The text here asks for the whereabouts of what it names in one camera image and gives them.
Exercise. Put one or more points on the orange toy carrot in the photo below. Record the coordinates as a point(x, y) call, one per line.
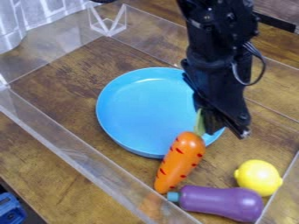
point(182, 158)

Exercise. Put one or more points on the white grid curtain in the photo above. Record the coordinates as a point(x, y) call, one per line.
point(23, 15)

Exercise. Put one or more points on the yellow toy lemon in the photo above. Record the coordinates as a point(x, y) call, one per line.
point(259, 176)

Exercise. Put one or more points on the blue plastic object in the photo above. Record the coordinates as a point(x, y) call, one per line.
point(12, 213)

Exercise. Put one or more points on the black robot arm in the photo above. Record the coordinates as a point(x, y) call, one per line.
point(220, 27)

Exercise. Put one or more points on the blue round tray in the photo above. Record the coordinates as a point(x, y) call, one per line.
point(144, 109)

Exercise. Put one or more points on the purple toy eggplant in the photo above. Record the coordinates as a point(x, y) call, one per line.
point(236, 203)

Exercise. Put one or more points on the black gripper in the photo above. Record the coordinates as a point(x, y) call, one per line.
point(218, 82)

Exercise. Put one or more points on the dark baseboard strip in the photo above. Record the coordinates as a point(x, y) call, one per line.
point(278, 23)

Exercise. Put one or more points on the clear acrylic enclosure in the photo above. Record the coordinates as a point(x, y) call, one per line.
point(60, 162)

